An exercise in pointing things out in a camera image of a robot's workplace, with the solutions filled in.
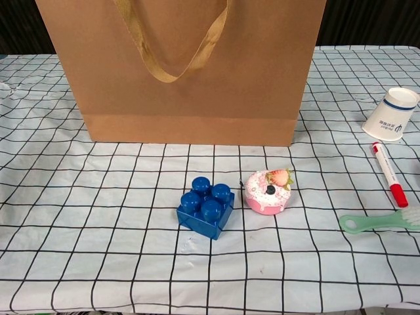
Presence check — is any pink toy strawberry cake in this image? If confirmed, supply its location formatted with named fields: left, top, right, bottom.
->
left=244, top=167, right=295, bottom=217

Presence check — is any brown paper bag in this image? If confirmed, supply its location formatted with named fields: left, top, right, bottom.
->
left=34, top=0, right=327, bottom=148

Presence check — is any blue toy building block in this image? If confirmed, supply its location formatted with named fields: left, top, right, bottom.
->
left=175, top=176, right=236, bottom=242

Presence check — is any red and white marker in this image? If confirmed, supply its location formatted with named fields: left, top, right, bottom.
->
left=370, top=140, right=409, bottom=208

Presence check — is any mint green scrubbing brush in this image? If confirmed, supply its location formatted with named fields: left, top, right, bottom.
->
left=339, top=208, right=420, bottom=236

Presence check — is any white paper cup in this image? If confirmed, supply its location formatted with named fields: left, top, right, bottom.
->
left=361, top=87, right=420, bottom=142

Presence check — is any gold ribbon bag handle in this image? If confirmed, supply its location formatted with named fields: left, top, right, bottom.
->
left=113, top=0, right=234, bottom=83

